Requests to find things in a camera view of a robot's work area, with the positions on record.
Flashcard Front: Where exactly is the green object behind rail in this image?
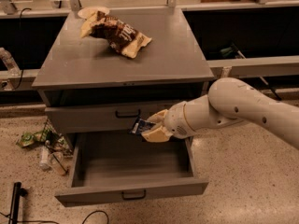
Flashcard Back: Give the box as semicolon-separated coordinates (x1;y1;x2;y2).
220;43;245;59

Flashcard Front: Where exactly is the white paper plate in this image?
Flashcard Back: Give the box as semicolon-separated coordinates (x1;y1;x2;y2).
78;6;110;20

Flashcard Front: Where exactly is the dark blue rxbar wrapper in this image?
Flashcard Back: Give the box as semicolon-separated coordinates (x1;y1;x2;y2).
130;117;155;135

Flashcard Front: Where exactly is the clear plastic water bottle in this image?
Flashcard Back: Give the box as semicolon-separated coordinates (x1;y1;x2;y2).
0;48;21;77

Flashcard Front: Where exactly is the grey drawer cabinet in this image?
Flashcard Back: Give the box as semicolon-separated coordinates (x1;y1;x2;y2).
32;7;215;135

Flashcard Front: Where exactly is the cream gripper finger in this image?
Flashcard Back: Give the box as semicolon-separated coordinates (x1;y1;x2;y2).
141;125;172;143
147;109;168;123

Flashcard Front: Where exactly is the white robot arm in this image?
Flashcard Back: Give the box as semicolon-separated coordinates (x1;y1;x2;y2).
141;77;299;148

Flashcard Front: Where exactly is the black cable on left rail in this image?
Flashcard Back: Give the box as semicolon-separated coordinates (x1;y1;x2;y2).
12;7;34;91

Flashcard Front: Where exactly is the clear bottle on floor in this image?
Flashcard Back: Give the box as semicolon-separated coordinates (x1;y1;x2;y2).
39;140;50;171

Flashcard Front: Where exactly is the closed grey upper drawer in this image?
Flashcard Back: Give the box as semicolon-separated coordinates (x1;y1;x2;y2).
46;100;179;133

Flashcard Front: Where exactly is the green snack bag on floor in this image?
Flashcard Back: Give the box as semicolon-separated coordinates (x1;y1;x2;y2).
17;131;49;147

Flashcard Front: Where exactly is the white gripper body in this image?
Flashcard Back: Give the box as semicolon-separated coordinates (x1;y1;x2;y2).
164;102;188;139

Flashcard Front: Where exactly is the black stand on floor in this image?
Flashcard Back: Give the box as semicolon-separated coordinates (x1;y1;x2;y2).
8;182;28;224

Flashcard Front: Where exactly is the open grey lower drawer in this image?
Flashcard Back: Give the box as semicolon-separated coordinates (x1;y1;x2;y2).
55;131;208;207

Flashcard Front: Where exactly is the black cable on floor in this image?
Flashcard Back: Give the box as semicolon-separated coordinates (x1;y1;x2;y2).
0;210;110;224

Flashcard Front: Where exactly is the brown and cream chip bag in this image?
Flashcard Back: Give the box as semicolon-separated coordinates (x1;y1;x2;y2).
80;10;151;59

